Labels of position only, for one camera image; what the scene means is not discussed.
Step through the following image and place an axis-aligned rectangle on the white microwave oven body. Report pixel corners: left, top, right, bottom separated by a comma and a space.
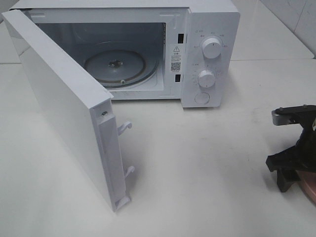
9, 0, 240, 108

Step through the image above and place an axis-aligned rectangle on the upper white power knob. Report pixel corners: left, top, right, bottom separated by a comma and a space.
201, 36, 223, 59

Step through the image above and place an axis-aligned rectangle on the lower white timer knob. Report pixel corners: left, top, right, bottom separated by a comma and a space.
198, 70, 216, 88

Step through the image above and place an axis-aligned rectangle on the white microwave door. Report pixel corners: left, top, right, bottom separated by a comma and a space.
2, 10, 135, 211

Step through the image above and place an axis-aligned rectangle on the glass microwave turntable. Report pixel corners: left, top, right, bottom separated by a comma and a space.
84, 41, 163, 89

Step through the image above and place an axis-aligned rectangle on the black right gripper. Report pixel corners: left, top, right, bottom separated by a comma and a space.
266, 117, 316, 193

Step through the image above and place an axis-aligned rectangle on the pink round plate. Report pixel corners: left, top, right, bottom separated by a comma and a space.
296, 170, 316, 205

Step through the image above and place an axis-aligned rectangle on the white warning label sticker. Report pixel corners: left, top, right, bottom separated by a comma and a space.
169, 44, 185, 73

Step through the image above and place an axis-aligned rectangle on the round white door button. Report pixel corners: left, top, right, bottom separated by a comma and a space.
195, 92, 210, 105

